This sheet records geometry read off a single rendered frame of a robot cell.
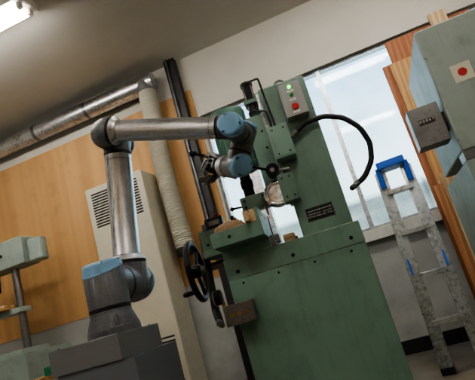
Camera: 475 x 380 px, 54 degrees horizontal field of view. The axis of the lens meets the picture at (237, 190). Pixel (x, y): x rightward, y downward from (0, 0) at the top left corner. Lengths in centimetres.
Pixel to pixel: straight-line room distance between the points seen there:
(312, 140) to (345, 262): 56
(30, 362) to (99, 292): 209
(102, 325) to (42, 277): 278
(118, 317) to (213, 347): 205
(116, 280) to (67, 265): 258
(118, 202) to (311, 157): 85
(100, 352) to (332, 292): 88
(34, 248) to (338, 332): 264
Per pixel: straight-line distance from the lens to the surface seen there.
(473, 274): 315
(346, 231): 192
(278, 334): 192
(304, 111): 209
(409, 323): 343
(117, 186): 197
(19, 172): 477
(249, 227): 181
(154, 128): 180
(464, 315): 267
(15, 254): 402
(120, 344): 162
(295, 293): 191
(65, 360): 174
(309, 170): 207
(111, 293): 174
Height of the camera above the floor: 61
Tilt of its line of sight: 13 degrees up
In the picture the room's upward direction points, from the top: 16 degrees counter-clockwise
